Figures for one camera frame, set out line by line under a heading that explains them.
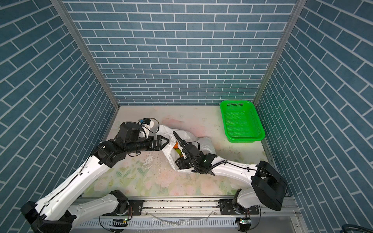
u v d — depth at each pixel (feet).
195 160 2.03
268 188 1.39
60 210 1.28
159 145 1.97
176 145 2.41
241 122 3.60
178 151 2.98
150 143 1.98
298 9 2.37
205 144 2.58
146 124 2.06
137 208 2.42
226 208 2.41
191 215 2.38
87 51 2.86
